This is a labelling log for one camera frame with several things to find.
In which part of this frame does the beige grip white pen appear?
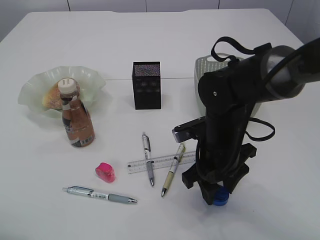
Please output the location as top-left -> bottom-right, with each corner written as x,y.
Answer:
161,143 -> 186,197

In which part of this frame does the pink pencil sharpener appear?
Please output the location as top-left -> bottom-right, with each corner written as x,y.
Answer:
95,162 -> 116,183

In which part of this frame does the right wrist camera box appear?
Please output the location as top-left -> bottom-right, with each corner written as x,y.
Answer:
172,116 -> 206,143

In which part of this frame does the clear plastic ruler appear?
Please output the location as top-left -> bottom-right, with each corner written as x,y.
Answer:
126,151 -> 196,174

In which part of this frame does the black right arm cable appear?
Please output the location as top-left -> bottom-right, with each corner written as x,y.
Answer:
194,36 -> 276,181

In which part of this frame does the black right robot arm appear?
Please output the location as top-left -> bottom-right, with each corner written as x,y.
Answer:
172,36 -> 320,206

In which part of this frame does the sugared bread roll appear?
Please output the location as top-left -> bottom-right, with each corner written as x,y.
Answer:
42,83 -> 63,110

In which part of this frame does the blue pencil sharpener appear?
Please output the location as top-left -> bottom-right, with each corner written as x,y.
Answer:
212,187 -> 230,207

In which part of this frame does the pale green wavy plate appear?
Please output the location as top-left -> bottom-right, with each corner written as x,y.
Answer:
18,66 -> 106,118

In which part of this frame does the grey grip white pen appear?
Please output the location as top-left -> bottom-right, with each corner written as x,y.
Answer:
142,132 -> 155,187

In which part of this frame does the brown coffee drink bottle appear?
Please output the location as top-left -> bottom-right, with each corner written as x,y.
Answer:
58,78 -> 95,148

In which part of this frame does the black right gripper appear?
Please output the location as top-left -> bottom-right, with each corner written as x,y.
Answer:
181,103 -> 257,206

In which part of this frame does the black mesh pen holder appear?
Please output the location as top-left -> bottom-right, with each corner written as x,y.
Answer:
132,61 -> 162,110

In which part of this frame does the grey-green woven plastic basket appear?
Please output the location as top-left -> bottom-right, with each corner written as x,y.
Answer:
194,55 -> 251,116

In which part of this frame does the blue clip grey grip pen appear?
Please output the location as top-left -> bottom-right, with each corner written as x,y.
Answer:
62,186 -> 138,204

